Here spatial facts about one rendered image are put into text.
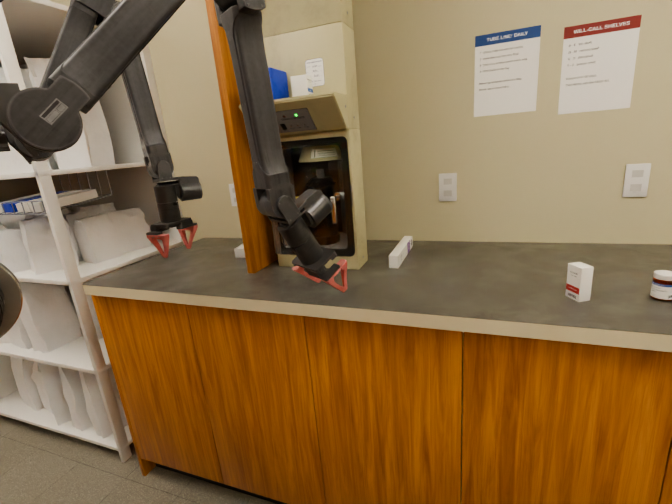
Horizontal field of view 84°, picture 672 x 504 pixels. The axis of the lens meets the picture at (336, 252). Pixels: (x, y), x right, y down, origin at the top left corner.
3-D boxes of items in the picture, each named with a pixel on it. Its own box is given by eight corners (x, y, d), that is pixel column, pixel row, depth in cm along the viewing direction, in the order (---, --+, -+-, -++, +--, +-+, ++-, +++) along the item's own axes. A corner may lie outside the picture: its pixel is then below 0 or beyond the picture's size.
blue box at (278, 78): (263, 105, 125) (259, 76, 122) (290, 102, 121) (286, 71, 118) (246, 103, 116) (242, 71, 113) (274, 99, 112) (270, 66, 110)
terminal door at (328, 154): (278, 253, 140) (264, 143, 129) (355, 256, 129) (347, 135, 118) (277, 254, 139) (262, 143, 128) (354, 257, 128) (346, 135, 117)
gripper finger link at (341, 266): (340, 275, 92) (322, 248, 87) (360, 282, 86) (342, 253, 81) (323, 295, 89) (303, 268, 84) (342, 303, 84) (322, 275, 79)
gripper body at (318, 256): (312, 249, 91) (297, 226, 87) (339, 256, 83) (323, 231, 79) (294, 267, 89) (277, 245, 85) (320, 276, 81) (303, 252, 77)
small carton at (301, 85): (298, 99, 117) (296, 78, 115) (313, 97, 115) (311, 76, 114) (292, 98, 112) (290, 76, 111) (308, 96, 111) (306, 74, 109)
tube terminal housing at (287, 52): (306, 247, 164) (285, 54, 143) (378, 249, 152) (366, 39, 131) (278, 266, 142) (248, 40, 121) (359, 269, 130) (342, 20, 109)
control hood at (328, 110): (261, 137, 129) (257, 106, 126) (349, 128, 117) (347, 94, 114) (242, 138, 119) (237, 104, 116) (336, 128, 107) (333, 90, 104)
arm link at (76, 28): (71, -11, 95) (74, -31, 87) (129, 24, 103) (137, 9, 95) (9, 153, 90) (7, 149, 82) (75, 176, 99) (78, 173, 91)
